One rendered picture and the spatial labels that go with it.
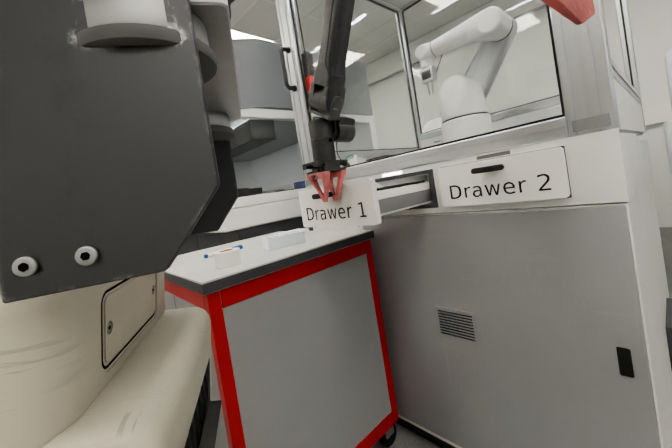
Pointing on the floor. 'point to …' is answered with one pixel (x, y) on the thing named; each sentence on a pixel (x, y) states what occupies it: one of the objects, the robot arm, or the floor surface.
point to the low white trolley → (294, 342)
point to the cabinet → (529, 325)
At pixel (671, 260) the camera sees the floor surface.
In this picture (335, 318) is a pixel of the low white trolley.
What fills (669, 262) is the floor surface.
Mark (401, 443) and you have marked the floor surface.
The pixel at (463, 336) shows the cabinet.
